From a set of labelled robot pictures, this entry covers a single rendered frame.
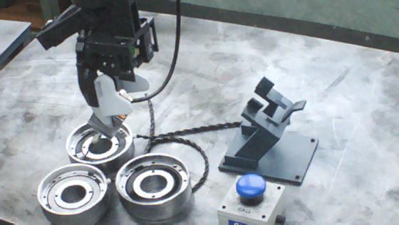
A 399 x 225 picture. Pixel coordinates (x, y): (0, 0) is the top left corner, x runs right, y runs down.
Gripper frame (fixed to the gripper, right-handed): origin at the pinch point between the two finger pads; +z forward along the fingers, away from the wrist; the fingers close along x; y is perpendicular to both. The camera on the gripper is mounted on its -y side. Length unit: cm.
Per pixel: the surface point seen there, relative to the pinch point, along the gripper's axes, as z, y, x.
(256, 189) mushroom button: 6.0, 21.7, -3.2
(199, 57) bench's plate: 13.2, -1.7, 33.1
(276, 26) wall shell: 87, -30, 161
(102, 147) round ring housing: 12.2, -6.6, 5.0
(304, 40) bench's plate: 13.3, 15.2, 43.4
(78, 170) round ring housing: 10.1, -6.3, -2.9
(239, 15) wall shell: 84, -46, 162
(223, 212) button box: 9.0, 17.8, -5.5
